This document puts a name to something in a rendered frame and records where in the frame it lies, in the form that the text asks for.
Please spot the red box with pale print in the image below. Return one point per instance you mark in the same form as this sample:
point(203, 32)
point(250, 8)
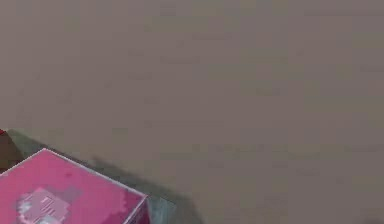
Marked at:
point(83, 186)

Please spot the dark brown block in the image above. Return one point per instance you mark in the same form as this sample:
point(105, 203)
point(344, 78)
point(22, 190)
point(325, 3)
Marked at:
point(8, 153)

